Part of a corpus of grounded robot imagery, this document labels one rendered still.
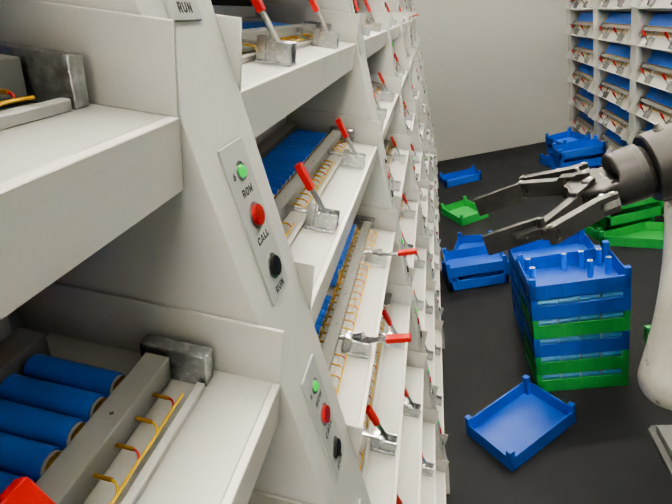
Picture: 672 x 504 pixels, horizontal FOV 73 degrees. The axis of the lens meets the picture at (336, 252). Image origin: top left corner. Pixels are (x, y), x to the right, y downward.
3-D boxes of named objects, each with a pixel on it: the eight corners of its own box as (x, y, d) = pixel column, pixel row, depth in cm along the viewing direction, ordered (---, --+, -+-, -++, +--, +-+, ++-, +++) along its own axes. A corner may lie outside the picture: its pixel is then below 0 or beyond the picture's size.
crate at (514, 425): (527, 390, 170) (525, 373, 166) (576, 421, 153) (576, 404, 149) (466, 433, 159) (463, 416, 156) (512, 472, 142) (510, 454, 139)
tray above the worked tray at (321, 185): (374, 166, 98) (384, 99, 91) (306, 348, 45) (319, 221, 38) (282, 151, 100) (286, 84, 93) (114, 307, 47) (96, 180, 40)
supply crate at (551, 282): (607, 259, 162) (607, 239, 159) (631, 289, 144) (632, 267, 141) (517, 271, 169) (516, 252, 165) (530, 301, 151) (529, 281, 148)
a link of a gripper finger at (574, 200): (593, 201, 63) (603, 201, 61) (541, 245, 59) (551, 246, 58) (586, 175, 61) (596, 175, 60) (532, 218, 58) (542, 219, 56)
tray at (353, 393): (392, 249, 106) (399, 211, 101) (352, 484, 53) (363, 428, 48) (307, 233, 108) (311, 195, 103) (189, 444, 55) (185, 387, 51)
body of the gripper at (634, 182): (662, 206, 57) (583, 231, 61) (636, 184, 65) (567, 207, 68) (651, 152, 55) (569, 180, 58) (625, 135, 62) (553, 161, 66)
